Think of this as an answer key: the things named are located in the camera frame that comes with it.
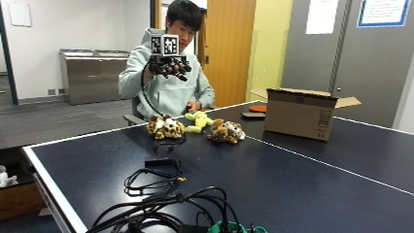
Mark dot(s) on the the person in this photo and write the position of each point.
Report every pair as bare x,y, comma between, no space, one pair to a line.
172,90

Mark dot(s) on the white crumpled object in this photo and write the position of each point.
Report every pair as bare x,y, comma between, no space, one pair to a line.
7,178

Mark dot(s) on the orange table tennis paddle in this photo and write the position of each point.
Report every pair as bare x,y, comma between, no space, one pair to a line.
258,108

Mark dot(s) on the green plastic object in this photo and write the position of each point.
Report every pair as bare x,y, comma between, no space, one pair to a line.
233,227

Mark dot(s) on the white marker cube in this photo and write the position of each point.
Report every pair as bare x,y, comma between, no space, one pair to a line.
165,45

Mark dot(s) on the open cardboard box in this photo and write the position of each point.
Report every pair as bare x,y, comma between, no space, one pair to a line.
299,115

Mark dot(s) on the yellow-green soft toy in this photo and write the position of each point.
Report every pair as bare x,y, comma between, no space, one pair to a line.
198,120

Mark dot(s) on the spotted giraffe soft toy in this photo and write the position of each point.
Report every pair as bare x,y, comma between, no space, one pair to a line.
226,132
165,127

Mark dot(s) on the wall socket plates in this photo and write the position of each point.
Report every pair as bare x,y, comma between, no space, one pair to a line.
56,91

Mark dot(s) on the small black device box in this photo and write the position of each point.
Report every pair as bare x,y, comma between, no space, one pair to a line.
158,162

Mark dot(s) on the blue framed poster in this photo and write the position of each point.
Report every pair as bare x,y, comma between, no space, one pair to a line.
383,12

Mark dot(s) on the flat black case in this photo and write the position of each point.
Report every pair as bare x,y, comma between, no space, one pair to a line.
253,114

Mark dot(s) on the brown wooden box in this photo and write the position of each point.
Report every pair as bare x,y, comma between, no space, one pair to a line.
19,200

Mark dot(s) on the wooden door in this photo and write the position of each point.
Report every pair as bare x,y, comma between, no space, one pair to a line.
228,51

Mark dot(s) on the grey chair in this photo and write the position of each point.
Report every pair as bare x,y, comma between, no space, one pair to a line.
134,118

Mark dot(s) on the stainless steel bin cabinet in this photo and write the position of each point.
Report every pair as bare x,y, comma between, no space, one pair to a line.
92,76

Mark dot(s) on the white wall board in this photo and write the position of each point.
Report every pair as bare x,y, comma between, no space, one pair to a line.
20,13

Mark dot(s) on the white paper sheet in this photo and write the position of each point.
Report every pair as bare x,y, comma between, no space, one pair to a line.
322,16

